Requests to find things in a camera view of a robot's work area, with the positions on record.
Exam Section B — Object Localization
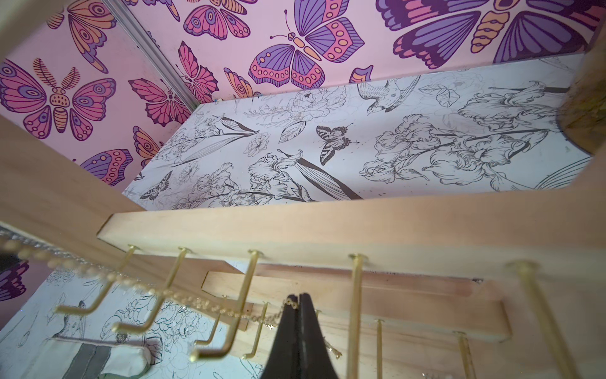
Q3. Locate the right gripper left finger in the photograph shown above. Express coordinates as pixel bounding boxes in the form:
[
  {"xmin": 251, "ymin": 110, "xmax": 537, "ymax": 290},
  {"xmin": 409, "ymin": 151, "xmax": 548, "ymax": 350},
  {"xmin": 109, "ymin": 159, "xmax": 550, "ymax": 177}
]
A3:
[{"xmin": 260, "ymin": 295, "xmax": 299, "ymax": 379}]

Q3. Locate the white green work glove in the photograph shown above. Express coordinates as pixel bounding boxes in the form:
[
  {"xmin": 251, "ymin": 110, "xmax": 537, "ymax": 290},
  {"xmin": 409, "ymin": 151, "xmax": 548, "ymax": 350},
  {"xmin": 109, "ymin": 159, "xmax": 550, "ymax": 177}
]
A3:
[{"xmin": 22, "ymin": 338, "xmax": 152, "ymax": 378}]

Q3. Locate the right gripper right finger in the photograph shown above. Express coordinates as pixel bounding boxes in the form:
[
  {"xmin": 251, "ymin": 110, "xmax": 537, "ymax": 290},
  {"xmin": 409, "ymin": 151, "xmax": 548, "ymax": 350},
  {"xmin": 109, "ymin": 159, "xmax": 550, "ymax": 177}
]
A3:
[{"xmin": 297, "ymin": 293, "xmax": 338, "ymax": 379}]

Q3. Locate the wooden jewelry display stand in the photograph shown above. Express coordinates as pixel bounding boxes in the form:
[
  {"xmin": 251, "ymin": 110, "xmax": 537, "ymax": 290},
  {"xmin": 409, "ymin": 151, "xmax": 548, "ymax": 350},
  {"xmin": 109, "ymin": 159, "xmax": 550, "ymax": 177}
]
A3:
[{"xmin": 0, "ymin": 0, "xmax": 606, "ymax": 379}]

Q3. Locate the gold chain necklace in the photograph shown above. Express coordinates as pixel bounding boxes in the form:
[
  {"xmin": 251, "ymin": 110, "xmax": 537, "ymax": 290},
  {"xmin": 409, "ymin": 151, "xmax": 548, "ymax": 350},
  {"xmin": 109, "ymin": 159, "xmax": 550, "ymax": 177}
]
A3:
[{"xmin": 0, "ymin": 231, "xmax": 342, "ymax": 360}]

